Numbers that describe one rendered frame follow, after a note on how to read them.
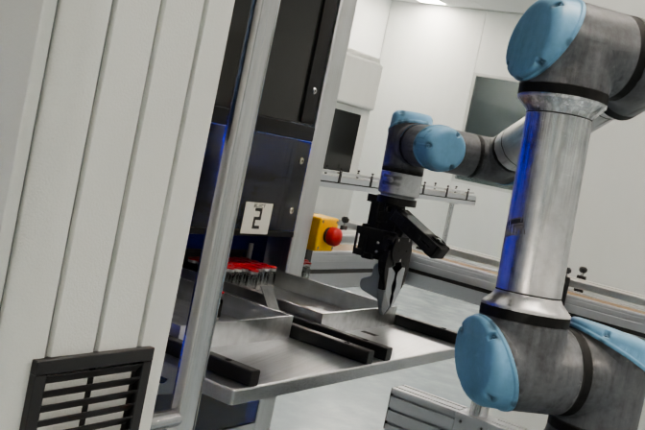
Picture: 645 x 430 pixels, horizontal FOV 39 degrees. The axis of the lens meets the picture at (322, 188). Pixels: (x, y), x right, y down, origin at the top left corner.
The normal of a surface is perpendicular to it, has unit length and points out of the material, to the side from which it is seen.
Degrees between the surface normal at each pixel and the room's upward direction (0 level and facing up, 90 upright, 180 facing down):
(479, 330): 97
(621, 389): 90
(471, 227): 90
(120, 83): 90
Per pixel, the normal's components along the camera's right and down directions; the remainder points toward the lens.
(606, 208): -0.54, -0.07
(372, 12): 0.82, 0.20
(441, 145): 0.33, 0.10
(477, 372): -0.94, -0.04
